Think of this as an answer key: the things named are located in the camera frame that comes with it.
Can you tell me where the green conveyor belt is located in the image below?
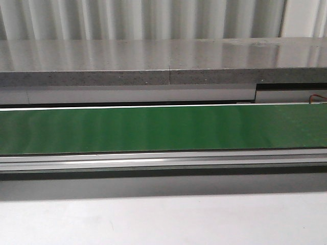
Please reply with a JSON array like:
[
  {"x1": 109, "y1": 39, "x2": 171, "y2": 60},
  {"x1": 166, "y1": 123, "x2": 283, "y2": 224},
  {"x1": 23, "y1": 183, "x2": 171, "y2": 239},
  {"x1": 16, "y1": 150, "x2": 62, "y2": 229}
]
[{"x1": 1, "y1": 104, "x2": 326, "y2": 155}]

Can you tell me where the grey stone counter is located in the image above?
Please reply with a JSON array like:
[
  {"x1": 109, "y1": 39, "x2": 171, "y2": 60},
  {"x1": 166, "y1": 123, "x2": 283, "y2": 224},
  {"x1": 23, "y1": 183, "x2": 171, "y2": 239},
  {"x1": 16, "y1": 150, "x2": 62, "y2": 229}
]
[{"x1": 1, "y1": 38, "x2": 326, "y2": 107}]

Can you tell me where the white pleated curtain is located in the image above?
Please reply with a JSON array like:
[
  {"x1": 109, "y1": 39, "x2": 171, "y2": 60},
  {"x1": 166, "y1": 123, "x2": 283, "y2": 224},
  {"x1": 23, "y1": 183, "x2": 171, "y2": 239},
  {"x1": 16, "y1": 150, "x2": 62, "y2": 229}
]
[{"x1": 1, "y1": 1, "x2": 326, "y2": 40}]

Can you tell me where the aluminium conveyor frame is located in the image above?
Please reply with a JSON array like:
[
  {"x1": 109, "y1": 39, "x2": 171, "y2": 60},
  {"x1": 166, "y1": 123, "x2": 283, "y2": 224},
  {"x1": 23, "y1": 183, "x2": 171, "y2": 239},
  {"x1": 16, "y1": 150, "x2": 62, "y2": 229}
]
[{"x1": 1, "y1": 103, "x2": 326, "y2": 180}]

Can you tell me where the red black wire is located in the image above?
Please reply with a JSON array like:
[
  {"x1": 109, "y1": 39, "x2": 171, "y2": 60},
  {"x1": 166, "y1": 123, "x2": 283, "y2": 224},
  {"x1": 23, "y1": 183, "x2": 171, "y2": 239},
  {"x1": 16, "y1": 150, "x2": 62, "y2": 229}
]
[{"x1": 308, "y1": 94, "x2": 327, "y2": 104}]

